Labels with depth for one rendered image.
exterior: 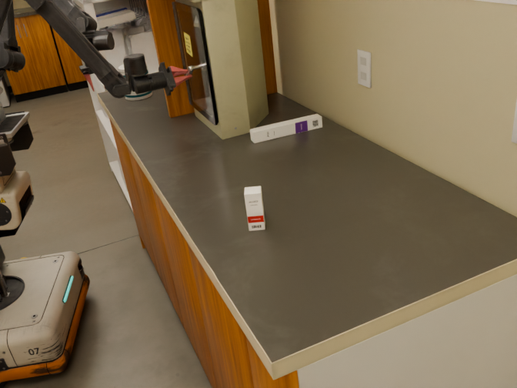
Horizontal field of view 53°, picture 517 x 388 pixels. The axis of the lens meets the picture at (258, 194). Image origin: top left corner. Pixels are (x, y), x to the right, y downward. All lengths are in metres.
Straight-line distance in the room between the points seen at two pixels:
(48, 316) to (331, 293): 1.51
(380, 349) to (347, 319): 0.10
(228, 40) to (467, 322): 1.14
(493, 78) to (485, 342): 0.60
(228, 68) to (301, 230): 0.74
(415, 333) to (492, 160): 0.51
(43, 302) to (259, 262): 1.42
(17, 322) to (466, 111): 1.86
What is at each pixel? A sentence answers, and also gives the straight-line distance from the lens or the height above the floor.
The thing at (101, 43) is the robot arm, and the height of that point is 1.27.
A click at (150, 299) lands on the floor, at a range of 2.71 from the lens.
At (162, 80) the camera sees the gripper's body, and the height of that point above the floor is 1.17.
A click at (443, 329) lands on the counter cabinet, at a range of 1.17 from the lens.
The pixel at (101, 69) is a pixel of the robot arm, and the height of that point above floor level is 1.24.
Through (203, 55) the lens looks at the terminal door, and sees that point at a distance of 1.80.
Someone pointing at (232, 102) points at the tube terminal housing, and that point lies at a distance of 1.84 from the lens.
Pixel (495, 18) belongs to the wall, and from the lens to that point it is 1.33.
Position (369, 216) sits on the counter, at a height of 0.94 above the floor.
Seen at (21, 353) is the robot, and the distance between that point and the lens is 2.37.
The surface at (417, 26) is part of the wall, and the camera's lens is 1.52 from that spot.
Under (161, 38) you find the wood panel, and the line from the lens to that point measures 2.11.
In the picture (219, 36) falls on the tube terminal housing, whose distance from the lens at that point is 1.78.
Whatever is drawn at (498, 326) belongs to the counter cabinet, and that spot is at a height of 0.77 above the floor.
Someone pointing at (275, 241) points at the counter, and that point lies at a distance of 1.24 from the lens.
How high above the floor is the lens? 1.62
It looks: 28 degrees down
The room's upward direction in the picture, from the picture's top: 7 degrees counter-clockwise
